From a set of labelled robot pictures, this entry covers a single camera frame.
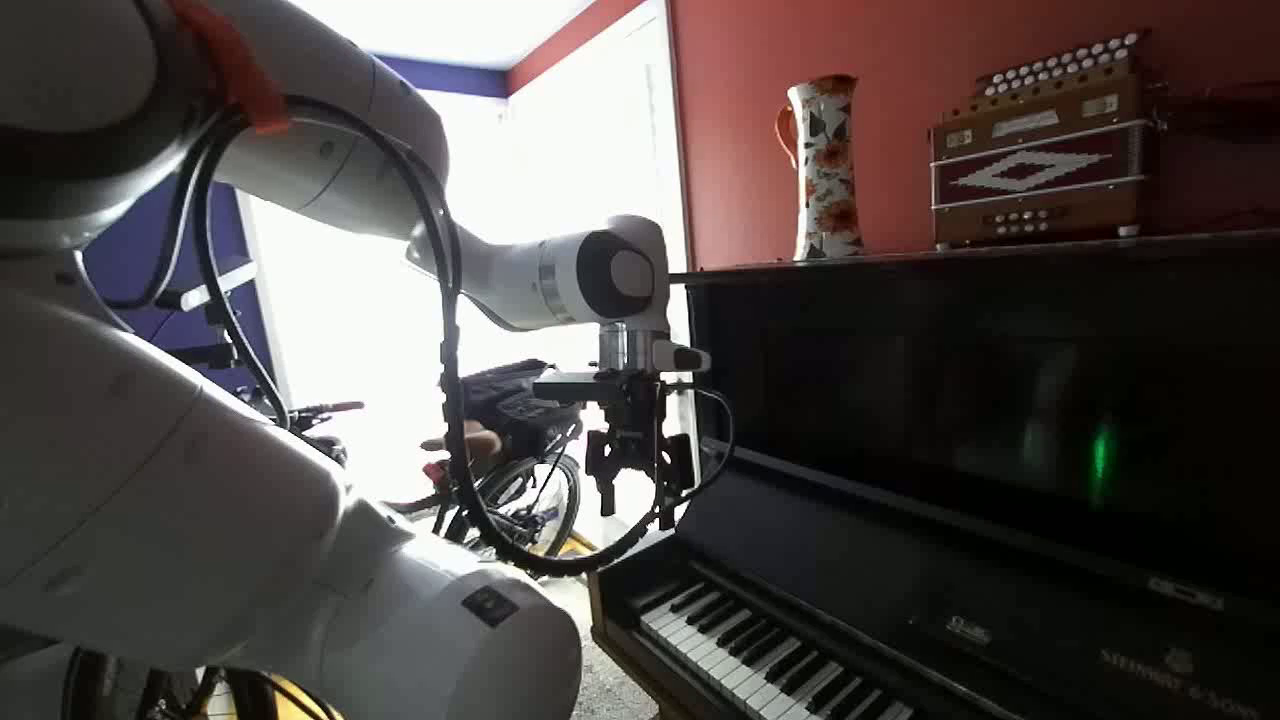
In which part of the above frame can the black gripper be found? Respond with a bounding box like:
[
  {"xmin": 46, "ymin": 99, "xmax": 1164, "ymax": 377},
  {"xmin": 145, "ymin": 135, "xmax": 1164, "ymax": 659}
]
[{"xmin": 583, "ymin": 367, "xmax": 701, "ymax": 532}]

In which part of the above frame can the black piano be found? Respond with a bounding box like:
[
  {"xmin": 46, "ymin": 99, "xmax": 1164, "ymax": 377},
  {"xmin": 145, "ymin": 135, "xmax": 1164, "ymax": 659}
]
[{"xmin": 583, "ymin": 223, "xmax": 1280, "ymax": 720}]

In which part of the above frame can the black bicycle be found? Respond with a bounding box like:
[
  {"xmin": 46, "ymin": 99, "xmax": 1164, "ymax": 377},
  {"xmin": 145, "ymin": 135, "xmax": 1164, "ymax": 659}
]
[{"xmin": 283, "ymin": 357, "xmax": 591, "ymax": 565}]

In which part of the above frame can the floral white ceramic pitcher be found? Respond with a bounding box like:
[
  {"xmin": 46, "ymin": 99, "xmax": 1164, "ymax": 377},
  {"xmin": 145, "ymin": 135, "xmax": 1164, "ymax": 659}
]
[{"xmin": 776, "ymin": 73, "xmax": 868, "ymax": 269}]

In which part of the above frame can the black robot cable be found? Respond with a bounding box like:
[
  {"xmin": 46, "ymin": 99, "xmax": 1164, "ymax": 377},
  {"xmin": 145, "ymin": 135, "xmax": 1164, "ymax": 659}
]
[{"xmin": 155, "ymin": 95, "xmax": 739, "ymax": 579}]

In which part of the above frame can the orange cable strap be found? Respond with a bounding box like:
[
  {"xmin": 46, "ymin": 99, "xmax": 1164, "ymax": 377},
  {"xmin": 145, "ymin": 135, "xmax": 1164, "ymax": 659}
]
[{"xmin": 171, "ymin": 0, "xmax": 291, "ymax": 135}]

